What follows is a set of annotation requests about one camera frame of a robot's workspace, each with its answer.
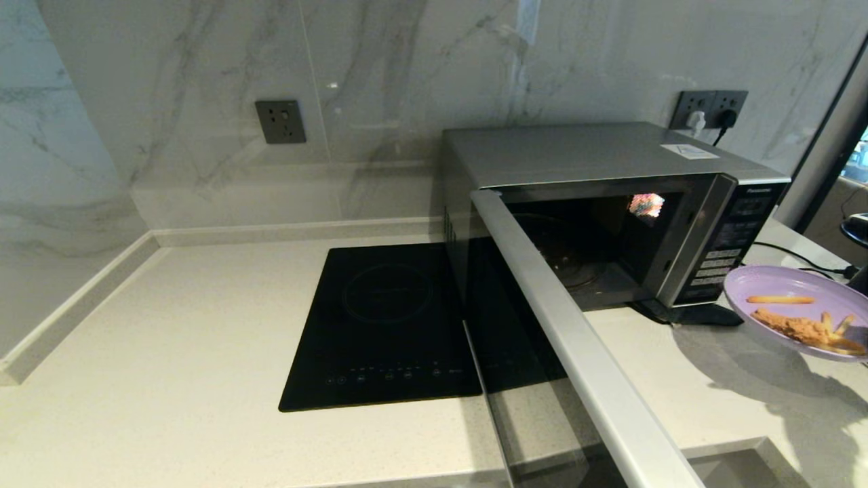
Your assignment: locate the black glass microwave door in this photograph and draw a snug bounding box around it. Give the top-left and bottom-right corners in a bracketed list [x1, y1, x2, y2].
[461, 189, 707, 488]

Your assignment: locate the purple plate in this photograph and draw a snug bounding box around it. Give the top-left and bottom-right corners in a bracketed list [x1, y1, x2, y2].
[723, 264, 868, 363]

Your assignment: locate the fried chicken piece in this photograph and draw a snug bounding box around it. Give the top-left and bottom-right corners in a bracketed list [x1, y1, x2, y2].
[750, 308, 833, 345]

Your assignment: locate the black induction cooktop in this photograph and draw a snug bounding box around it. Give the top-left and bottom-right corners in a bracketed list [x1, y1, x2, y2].
[278, 242, 484, 413]

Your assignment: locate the white paper label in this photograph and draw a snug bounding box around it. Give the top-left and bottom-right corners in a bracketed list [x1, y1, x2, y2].
[660, 143, 721, 161]

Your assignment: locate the black cloth pad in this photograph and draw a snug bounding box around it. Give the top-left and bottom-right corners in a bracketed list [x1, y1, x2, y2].
[631, 301, 745, 327]

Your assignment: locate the black plug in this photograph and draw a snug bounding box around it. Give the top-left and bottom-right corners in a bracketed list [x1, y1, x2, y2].
[711, 109, 740, 148]

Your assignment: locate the black round background object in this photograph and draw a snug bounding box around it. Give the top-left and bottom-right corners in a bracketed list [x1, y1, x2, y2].
[840, 213, 868, 249]

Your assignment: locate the grey single wall socket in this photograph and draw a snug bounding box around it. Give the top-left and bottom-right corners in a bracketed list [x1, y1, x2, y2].
[254, 100, 307, 144]

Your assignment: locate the grey double wall socket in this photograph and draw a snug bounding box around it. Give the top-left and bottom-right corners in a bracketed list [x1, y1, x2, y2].
[669, 89, 749, 131]

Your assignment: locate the black power cable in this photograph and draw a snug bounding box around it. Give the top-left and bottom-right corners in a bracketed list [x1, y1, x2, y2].
[751, 241, 858, 280]

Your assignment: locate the dark window frame post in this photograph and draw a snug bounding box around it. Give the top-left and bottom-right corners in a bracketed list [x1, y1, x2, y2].
[776, 37, 868, 232]

